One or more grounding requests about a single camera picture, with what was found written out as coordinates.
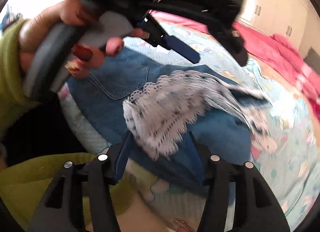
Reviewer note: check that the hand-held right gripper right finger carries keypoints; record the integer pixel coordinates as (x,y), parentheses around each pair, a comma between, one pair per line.
(203,169)

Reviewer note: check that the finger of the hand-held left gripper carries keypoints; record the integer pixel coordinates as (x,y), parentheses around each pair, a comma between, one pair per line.
(180,47)
(235,42)

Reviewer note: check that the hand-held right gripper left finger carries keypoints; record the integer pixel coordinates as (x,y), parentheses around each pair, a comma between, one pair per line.
(122,159)

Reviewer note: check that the blue denim pants lace trim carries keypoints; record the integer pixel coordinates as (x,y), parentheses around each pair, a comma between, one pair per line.
(117,84)

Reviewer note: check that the person's left forearm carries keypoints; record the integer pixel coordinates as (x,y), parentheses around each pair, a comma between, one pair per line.
(10,72)

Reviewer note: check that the person's left hand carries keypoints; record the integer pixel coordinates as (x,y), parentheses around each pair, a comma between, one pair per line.
(45,19)

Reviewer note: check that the pink duvet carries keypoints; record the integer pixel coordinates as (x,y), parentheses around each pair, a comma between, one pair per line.
(275,52)

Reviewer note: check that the white wardrobe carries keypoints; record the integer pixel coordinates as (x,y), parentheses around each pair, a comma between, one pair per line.
(270,4)

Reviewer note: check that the grey padded headboard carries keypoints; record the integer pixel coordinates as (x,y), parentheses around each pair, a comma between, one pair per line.
(311,59)

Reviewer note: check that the cartoon cat printed blanket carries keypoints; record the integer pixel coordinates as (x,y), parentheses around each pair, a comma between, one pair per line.
(282,152)

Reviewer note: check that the person's black trousers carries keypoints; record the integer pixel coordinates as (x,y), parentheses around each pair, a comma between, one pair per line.
(37,127)

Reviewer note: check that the person's green fleece jacket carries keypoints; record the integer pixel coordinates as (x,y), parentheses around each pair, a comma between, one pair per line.
(30,179)

